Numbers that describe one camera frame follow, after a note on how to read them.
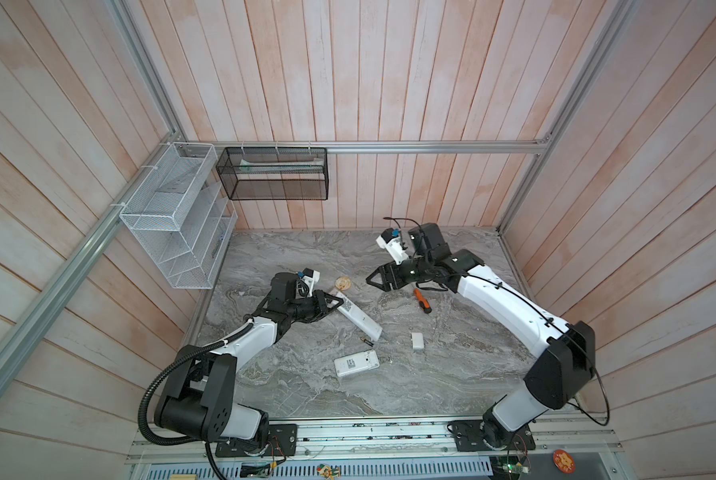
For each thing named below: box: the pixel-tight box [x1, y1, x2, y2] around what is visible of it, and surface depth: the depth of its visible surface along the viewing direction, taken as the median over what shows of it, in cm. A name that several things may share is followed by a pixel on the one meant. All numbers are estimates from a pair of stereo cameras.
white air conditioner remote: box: [334, 350, 380, 377], surface depth 87 cm
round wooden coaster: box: [335, 276, 351, 291], surface depth 106 cm
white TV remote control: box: [328, 290, 383, 342], surface depth 87 cm
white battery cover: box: [412, 332, 424, 349], surface depth 92 cm
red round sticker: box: [552, 449, 576, 474], surface depth 72 cm
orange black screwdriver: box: [413, 288, 432, 314], surface depth 99 cm
